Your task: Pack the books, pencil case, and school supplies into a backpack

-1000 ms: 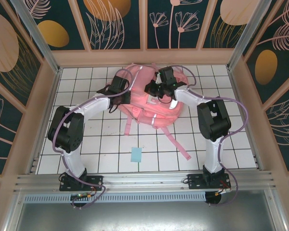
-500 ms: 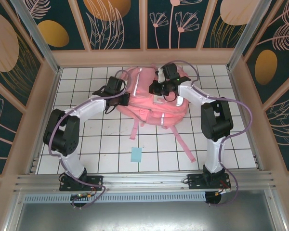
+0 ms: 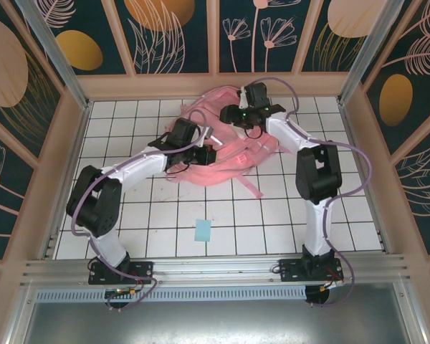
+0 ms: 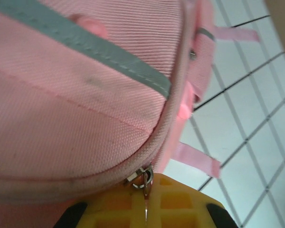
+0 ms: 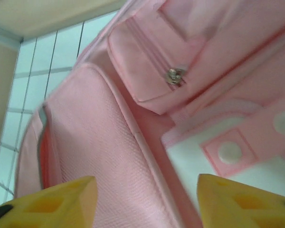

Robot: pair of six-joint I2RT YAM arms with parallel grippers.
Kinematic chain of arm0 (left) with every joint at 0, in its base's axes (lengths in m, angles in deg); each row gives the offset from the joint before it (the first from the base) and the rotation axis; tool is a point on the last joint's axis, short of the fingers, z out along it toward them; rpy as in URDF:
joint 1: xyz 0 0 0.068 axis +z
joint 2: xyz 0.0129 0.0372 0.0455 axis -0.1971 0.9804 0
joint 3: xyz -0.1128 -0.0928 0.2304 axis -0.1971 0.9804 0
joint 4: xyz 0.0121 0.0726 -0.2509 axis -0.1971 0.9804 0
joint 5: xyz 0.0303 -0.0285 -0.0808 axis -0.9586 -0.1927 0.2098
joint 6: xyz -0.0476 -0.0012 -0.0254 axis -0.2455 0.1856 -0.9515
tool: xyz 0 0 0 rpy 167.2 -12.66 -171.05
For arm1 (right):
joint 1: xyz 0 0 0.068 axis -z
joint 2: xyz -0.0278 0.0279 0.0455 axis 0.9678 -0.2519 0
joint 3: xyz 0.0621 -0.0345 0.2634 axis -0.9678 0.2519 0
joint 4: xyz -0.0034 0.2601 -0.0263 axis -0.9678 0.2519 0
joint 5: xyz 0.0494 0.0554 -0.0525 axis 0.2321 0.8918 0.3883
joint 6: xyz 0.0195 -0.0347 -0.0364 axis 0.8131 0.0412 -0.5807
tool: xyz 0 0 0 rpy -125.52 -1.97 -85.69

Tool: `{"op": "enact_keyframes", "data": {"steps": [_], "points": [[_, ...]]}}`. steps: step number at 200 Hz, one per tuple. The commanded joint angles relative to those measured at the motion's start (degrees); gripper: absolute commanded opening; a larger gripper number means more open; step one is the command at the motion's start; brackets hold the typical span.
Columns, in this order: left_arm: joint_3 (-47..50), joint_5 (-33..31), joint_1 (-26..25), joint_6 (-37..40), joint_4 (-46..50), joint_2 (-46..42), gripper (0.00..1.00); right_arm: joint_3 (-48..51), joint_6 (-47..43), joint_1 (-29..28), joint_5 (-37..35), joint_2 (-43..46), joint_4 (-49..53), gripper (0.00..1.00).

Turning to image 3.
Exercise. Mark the aluminium frame post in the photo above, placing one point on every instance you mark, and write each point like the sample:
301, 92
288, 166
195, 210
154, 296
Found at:
55, 53
371, 53

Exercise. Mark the aluminium mounting rail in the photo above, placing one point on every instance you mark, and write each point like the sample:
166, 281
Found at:
215, 268

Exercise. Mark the light blue notepad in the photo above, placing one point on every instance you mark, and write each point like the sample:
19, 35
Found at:
203, 231

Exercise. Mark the aluminium table side rail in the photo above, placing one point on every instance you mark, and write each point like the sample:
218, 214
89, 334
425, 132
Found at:
354, 143
79, 136

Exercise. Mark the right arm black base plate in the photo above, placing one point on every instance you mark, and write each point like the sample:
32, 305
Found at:
290, 270

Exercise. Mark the pink backpack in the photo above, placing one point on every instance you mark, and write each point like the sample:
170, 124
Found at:
229, 157

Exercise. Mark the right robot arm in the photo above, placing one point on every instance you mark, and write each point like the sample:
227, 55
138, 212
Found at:
317, 229

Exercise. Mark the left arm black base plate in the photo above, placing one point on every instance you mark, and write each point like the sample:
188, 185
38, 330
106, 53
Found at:
139, 272

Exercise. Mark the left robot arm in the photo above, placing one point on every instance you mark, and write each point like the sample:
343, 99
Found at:
136, 172

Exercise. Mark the grey metal sheet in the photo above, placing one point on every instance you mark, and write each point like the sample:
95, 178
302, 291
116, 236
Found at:
215, 322

